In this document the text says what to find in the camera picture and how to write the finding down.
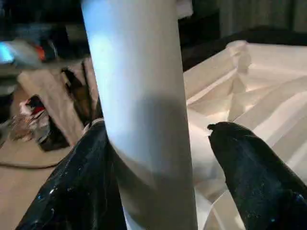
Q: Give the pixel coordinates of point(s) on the white plastic table top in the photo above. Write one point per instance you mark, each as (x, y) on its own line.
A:
(263, 95)

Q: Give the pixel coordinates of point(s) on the beige fabric cover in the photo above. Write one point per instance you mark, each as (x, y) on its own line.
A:
(60, 95)

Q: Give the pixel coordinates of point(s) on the white plastic table leg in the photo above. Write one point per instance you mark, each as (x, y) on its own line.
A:
(139, 72)

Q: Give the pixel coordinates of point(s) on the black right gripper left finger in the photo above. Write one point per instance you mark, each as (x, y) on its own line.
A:
(79, 191)

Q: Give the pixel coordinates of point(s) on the multicoloured clutter pile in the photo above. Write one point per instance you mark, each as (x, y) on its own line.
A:
(31, 112)

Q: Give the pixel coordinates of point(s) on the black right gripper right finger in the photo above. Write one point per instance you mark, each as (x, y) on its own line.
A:
(263, 191)

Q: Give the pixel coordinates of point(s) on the grey curtain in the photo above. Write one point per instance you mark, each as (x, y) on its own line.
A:
(263, 14)

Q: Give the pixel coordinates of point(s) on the grey appliance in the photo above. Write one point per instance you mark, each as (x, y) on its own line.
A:
(26, 52)

